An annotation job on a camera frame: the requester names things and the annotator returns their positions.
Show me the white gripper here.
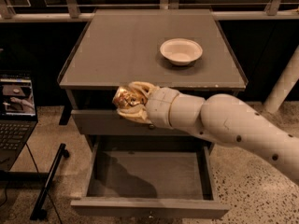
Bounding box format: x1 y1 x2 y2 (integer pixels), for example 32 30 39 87
117 81 179 129

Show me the orange soda can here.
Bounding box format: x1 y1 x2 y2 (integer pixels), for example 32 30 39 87
112 86 148 109

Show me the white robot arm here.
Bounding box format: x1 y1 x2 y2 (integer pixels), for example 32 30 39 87
113 81 299 184

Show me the round top drawer knob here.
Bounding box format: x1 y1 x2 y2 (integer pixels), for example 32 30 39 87
149 124 155 130

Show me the grey drawer cabinet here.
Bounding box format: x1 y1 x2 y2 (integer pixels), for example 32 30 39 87
57 8 249 154

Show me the grey top drawer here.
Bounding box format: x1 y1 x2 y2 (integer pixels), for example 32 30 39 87
71 109 188 136

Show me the grey open middle drawer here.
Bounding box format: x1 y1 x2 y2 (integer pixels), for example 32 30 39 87
71 140 230 219

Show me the white paper bowl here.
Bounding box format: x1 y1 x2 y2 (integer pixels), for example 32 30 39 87
160 38 203 66

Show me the black laptop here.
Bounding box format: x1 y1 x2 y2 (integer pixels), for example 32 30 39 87
0 71 38 172

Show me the white diagonal pole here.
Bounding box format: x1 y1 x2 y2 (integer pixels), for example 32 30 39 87
263 46 299 113

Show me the black table leg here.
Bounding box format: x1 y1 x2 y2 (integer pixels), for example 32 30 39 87
30 143 69 220

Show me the metal window railing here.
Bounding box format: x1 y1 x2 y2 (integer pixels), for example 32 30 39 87
0 0 299 22

